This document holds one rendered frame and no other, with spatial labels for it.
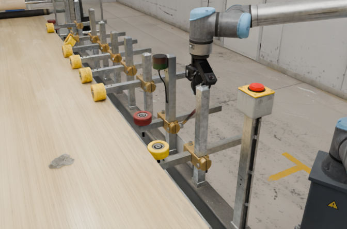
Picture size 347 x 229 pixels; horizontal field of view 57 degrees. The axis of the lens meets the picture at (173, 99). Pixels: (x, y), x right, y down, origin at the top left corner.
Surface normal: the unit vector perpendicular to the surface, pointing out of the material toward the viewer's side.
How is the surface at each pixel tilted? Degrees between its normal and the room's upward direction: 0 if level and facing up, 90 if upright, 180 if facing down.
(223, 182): 0
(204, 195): 0
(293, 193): 0
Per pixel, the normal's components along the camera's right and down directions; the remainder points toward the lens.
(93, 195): 0.00, -0.90
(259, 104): 0.47, 0.38
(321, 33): -0.88, 0.20
